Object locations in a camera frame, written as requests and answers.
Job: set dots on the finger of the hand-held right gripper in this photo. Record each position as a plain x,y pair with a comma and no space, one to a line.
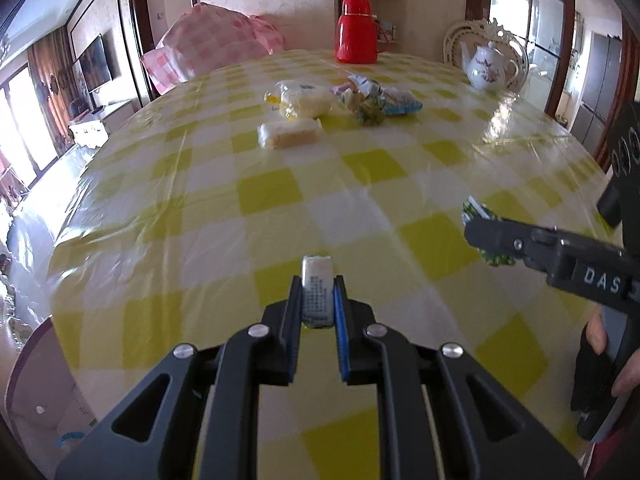
500,237

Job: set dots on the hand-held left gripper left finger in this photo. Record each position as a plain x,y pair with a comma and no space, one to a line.
292,330

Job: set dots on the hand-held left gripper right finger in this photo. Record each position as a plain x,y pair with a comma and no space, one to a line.
342,330

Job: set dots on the green patterned snack packet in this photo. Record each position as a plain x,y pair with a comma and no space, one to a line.
475,209

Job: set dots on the small silver snack packet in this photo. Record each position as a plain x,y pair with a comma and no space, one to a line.
317,290

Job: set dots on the clear blue edged snack packet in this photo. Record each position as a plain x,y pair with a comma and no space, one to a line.
402,102

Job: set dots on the white storage bin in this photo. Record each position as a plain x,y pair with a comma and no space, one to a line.
45,385

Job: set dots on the person's right hand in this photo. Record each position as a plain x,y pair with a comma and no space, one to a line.
596,335

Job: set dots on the white floral teapot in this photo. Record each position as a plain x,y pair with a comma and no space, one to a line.
487,70

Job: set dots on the dark refrigerator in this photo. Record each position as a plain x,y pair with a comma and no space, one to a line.
597,90

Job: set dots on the olive green snack packet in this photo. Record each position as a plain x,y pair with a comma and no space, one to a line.
372,110

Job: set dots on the clear sponge cake packet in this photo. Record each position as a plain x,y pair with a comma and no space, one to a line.
290,135

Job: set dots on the white orange snack packet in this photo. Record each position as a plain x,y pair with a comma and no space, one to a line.
365,85

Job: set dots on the small pink snack packet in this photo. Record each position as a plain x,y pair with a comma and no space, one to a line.
342,94

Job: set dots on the clear yellow cake packet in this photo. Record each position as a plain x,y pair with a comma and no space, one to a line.
305,102

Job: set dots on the red thermos jug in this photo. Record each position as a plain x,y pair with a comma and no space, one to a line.
357,35

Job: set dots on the white television cabinet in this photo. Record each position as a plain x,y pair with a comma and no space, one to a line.
100,122

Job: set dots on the pink checked cloth cover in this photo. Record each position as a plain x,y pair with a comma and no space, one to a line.
210,40

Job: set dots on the flat screen television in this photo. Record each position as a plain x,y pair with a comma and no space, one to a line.
95,65

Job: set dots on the brown patterned curtain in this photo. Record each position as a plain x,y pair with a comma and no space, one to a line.
50,90

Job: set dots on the glass partition wooden frame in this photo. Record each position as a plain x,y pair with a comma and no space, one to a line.
545,35

